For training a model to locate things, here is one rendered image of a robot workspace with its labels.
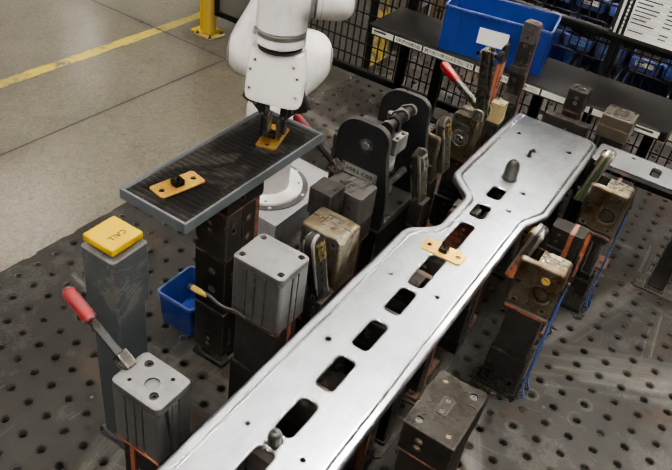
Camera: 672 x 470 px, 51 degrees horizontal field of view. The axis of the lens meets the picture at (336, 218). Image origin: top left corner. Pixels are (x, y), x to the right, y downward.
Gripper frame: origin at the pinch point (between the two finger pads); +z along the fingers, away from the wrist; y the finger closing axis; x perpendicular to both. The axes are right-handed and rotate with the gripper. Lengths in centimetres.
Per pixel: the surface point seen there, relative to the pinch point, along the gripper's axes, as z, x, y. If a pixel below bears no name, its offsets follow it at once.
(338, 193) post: 9.4, -2.0, 13.9
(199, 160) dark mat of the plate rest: 2.6, -12.7, -8.6
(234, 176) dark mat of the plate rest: 2.6, -14.5, -1.5
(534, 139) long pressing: 19, 54, 50
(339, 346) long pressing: 18.6, -29.3, 22.7
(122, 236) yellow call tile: 2.6, -35.6, -10.2
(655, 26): -2, 94, 75
